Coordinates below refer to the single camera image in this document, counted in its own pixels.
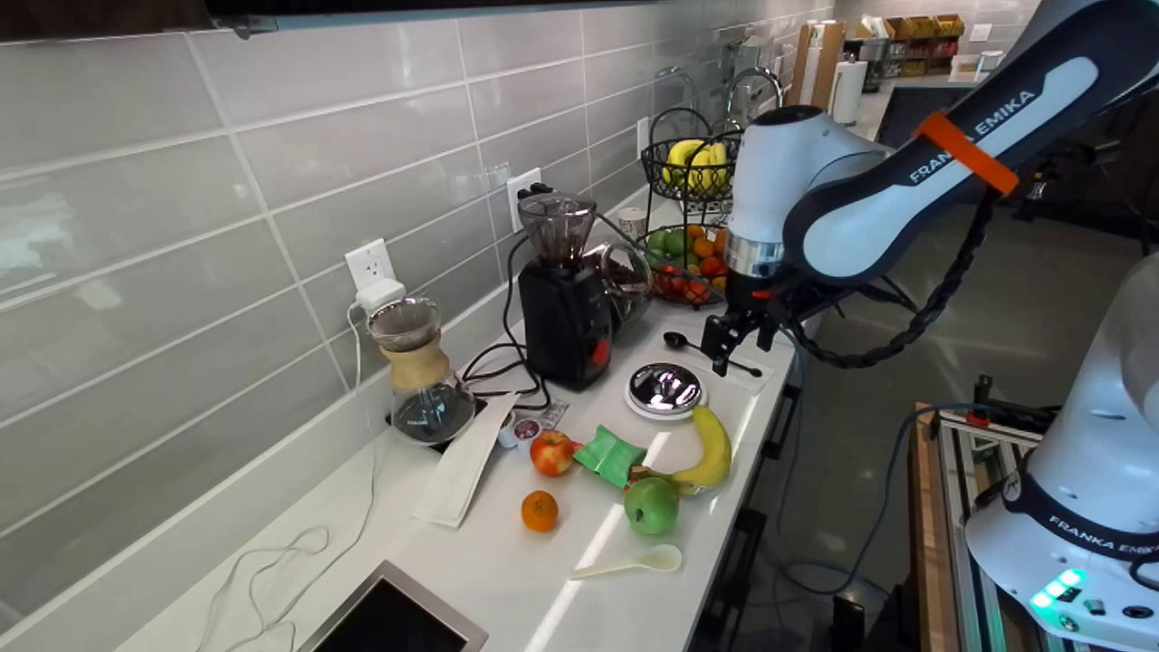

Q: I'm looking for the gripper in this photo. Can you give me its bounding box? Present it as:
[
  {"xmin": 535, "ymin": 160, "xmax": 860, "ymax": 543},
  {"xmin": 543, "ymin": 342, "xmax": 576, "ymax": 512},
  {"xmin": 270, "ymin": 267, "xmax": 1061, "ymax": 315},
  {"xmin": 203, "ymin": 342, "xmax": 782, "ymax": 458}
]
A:
[{"xmin": 701, "ymin": 272, "xmax": 796, "ymax": 378}]

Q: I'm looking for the yellow banana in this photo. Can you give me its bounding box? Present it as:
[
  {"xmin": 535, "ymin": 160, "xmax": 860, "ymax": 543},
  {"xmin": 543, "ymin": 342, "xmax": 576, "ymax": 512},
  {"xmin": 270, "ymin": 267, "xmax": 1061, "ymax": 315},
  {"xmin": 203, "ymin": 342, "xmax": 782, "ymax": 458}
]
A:
[{"xmin": 668, "ymin": 404, "xmax": 733, "ymax": 495}]

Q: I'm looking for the bunch of yellow bananas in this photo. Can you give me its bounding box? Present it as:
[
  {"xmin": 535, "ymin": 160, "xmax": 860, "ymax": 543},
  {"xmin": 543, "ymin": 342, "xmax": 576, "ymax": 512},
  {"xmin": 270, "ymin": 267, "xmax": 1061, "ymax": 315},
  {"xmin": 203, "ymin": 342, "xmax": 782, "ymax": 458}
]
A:
[{"xmin": 663, "ymin": 138, "xmax": 731, "ymax": 195}]

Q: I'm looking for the black spoon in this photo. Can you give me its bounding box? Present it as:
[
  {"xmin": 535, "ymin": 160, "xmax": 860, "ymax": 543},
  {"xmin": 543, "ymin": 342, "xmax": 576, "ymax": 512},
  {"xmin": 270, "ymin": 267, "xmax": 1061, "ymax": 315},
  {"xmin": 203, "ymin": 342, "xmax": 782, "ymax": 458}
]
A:
[{"xmin": 663, "ymin": 331, "xmax": 764, "ymax": 379}]

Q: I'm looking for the heap of mixed fruit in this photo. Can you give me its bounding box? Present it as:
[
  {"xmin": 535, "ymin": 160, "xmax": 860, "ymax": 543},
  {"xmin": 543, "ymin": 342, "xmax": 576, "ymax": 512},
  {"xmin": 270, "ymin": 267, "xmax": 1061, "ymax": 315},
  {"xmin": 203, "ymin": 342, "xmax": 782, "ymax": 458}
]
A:
[{"xmin": 645, "ymin": 223, "xmax": 731, "ymax": 307}]

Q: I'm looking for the round silver kitchen scale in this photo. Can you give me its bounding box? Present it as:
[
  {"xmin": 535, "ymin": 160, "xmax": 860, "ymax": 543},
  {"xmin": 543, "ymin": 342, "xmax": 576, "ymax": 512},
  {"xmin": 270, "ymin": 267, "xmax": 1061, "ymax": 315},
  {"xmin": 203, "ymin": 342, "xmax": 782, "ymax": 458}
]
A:
[{"xmin": 624, "ymin": 361, "xmax": 710, "ymax": 421}]

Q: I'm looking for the glass jar of coffee beans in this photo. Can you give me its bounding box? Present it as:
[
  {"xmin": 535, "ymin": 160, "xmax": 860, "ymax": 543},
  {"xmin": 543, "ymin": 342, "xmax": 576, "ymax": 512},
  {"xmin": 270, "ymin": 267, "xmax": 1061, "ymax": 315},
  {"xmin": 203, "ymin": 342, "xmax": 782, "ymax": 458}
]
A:
[{"xmin": 587, "ymin": 239, "xmax": 656, "ymax": 332}]

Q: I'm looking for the green snack packet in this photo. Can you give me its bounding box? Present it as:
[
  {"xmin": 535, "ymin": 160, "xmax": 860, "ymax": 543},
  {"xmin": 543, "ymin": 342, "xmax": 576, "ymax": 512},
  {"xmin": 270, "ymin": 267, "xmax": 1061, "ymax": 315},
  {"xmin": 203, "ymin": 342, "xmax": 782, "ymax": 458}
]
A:
[{"xmin": 572, "ymin": 423, "xmax": 647, "ymax": 490}]

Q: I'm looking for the black coffee grinder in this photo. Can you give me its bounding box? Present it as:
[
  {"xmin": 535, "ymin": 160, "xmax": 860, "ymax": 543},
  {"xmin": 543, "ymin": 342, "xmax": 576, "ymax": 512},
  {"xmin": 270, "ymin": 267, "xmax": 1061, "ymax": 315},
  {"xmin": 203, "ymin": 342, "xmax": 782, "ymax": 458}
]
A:
[{"xmin": 515, "ymin": 191, "xmax": 615, "ymax": 391}]

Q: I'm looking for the green apple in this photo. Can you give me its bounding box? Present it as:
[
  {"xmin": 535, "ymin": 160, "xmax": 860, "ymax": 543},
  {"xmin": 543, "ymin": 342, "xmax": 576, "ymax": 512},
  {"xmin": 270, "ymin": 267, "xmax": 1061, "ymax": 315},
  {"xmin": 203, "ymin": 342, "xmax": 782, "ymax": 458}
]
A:
[{"xmin": 623, "ymin": 476, "xmax": 681, "ymax": 536}]

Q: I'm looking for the red apple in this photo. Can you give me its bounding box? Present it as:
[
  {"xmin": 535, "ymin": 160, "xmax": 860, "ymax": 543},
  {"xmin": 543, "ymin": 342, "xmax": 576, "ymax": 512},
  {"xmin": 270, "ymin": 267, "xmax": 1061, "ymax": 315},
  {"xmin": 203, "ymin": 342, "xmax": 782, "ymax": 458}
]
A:
[{"xmin": 530, "ymin": 429, "xmax": 578, "ymax": 479}]

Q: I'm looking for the white plastic spoon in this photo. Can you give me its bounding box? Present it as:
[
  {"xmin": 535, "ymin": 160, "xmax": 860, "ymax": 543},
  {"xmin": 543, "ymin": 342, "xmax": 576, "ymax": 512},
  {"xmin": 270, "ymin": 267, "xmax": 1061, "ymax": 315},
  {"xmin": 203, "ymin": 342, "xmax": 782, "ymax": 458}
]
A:
[{"xmin": 568, "ymin": 542, "xmax": 684, "ymax": 582}]

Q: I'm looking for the chrome tap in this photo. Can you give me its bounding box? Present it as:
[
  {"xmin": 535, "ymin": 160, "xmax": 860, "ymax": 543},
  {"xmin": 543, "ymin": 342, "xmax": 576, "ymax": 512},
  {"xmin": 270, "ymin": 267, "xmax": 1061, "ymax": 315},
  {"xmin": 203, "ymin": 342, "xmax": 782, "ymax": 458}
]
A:
[{"xmin": 723, "ymin": 65, "xmax": 785, "ymax": 129}]

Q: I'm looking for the orange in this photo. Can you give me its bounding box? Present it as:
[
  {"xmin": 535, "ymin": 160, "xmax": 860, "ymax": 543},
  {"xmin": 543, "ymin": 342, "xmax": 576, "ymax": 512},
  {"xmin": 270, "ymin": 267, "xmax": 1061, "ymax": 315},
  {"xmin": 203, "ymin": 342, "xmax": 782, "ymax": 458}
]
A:
[{"xmin": 520, "ymin": 489, "xmax": 560, "ymax": 533}]

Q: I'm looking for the paper towel roll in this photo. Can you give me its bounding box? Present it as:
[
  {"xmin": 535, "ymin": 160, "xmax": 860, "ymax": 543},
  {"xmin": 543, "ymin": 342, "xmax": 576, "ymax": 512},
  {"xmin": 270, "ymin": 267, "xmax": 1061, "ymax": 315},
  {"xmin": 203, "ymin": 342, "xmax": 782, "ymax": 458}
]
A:
[{"xmin": 830, "ymin": 59, "xmax": 869, "ymax": 127}]

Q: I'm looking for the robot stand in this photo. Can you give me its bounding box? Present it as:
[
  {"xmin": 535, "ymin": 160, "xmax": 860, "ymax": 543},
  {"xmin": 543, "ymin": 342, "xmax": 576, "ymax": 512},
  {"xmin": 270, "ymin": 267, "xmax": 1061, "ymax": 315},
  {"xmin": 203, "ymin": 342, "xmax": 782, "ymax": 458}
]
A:
[{"xmin": 909, "ymin": 375, "xmax": 1159, "ymax": 652}]

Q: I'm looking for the black square base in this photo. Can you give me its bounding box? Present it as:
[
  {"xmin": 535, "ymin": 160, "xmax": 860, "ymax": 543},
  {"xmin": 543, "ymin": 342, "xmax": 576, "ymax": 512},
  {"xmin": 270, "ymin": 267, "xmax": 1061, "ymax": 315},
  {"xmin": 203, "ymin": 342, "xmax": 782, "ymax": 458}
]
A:
[{"xmin": 386, "ymin": 397, "xmax": 491, "ymax": 455}]

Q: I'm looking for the wooden board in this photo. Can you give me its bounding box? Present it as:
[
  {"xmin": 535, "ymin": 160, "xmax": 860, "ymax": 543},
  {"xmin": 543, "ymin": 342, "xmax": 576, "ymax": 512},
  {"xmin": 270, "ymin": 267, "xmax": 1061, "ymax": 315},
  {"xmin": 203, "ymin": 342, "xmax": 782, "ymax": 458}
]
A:
[{"xmin": 785, "ymin": 21, "xmax": 847, "ymax": 113}]

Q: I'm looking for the white paper bag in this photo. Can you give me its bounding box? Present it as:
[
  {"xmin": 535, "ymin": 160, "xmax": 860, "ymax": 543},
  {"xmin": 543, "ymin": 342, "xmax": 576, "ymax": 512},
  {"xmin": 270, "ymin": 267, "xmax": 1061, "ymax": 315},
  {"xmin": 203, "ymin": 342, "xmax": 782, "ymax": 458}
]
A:
[{"xmin": 413, "ymin": 390, "xmax": 522, "ymax": 529}]

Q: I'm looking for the glass pour-over coffee carafe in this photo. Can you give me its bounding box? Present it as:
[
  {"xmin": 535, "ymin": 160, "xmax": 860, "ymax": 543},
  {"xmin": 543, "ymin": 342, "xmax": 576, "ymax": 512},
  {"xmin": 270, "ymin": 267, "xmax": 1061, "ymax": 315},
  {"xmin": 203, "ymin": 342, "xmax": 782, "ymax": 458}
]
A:
[{"xmin": 366, "ymin": 296, "xmax": 479, "ymax": 447}]

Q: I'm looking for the white charger plug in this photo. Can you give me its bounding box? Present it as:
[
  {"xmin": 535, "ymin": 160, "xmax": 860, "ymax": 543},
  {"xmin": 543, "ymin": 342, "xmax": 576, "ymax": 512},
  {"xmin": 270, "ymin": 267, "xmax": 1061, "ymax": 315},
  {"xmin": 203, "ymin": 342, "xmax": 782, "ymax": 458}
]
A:
[{"xmin": 354, "ymin": 278, "xmax": 408, "ymax": 314}]

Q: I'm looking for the silver framed black tablet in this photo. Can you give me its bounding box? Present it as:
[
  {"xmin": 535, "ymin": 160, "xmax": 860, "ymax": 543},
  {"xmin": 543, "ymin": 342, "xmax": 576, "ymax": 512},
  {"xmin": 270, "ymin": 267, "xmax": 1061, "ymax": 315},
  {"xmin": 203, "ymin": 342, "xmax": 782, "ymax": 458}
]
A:
[{"xmin": 297, "ymin": 559, "xmax": 491, "ymax": 652}]

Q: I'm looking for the black drawer handle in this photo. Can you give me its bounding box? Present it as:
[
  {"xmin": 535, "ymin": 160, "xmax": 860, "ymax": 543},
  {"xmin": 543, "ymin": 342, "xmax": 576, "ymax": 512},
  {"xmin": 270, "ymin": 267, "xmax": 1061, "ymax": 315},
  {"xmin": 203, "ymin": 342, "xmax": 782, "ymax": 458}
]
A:
[
  {"xmin": 763, "ymin": 384, "xmax": 803, "ymax": 460},
  {"xmin": 712, "ymin": 507, "xmax": 768, "ymax": 646}
]

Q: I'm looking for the black wire fruit basket stand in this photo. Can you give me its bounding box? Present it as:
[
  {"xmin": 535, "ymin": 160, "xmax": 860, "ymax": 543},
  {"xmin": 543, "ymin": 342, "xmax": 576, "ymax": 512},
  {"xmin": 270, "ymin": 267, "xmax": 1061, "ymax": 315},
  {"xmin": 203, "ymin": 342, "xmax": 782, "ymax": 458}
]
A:
[{"xmin": 637, "ymin": 106, "xmax": 754, "ymax": 311}]

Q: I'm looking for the blue cable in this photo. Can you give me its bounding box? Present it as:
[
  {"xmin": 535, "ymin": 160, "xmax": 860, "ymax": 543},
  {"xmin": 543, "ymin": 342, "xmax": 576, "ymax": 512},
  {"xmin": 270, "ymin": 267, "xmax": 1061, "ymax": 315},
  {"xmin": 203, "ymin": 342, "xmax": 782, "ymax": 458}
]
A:
[{"xmin": 781, "ymin": 402, "xmax": 983, "ymax": 600}]

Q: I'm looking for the black cable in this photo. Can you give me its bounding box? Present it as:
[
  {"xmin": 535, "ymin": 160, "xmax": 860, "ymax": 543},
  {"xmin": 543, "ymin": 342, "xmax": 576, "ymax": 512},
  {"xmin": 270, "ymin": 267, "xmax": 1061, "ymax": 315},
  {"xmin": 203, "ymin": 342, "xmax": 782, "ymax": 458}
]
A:
[{"xmin": 460, "ymin": 234, "xmax": 554, "ymax": 414}]

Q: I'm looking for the white cable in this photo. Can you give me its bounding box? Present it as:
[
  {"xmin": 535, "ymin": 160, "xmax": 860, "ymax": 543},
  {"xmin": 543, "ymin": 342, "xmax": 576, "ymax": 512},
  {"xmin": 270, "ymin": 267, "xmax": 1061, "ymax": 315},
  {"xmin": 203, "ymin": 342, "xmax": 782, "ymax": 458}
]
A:
[{"xmin": 194, "ymin": 302, "xmax": 382, "ymax": 652}]

